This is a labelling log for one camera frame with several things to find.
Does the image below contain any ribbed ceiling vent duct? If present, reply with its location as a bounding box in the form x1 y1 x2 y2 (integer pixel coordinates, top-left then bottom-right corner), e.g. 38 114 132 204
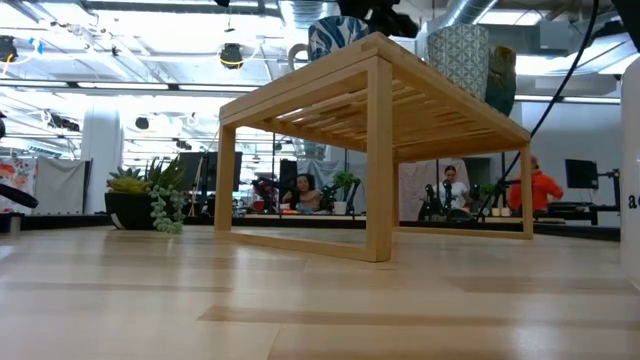
289 0 326 29

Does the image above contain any white pillar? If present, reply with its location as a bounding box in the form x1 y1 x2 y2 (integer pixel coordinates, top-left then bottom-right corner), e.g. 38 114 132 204
81 110 125 216

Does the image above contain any silver ventilation duct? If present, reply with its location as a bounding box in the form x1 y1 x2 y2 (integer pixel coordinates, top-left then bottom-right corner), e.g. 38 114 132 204
424 0 501 31

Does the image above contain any green plant in white pot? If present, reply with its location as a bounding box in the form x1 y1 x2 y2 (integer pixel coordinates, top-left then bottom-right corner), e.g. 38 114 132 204
329 170 361 216

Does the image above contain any large dark monitor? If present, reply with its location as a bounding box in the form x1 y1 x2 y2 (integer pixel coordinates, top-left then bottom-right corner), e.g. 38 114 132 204
177 151 244 194

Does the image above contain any slatted wooden shelf riser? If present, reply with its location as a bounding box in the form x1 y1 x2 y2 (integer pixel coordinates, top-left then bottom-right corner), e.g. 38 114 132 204
213 31 534 264

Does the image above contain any narrow dark monitor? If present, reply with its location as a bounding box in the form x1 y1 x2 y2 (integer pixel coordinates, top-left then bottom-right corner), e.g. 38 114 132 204
278 158 300 191

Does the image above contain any grey geometric patterned mug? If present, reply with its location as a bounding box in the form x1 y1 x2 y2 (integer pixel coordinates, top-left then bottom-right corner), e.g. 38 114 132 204
426 23 492 101

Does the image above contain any grey hanging cloth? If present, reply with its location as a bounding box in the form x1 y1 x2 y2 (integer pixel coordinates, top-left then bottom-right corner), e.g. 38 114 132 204
34 157 92 216

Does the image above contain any succulent plant in black pot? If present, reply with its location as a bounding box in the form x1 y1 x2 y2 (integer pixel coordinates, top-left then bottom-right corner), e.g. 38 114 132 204
104 155 187 235

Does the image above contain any small black monitor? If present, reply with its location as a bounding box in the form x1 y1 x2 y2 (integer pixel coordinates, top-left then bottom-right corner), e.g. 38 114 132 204
564 158 600 190

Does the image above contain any long black hanging cable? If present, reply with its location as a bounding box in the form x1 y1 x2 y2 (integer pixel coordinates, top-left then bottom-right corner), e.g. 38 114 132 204
477 0 601 224

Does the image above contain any black ceiling dome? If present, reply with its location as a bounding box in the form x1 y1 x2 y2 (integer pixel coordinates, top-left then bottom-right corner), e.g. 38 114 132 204
218 42 245 71

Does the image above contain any blue leaf patterned mug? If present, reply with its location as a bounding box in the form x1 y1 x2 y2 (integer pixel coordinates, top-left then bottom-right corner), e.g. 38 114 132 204
287 14 371 71

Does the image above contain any small potted plant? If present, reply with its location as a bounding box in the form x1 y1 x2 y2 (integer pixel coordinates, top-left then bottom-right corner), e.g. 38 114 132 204
479 183 504 217

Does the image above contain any white backdrop curtain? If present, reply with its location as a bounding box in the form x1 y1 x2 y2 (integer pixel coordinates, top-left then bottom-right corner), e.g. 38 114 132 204
397 158 471 221

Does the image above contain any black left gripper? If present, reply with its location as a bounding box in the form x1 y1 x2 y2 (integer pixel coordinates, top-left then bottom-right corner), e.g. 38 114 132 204
339 0 421 39

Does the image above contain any colourful wall poster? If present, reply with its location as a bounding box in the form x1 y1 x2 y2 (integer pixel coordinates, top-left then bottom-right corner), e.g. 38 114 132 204
0 157 37 214

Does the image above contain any black looped cable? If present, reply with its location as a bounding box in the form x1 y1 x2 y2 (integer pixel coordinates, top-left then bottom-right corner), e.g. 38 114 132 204
0 182 40 210

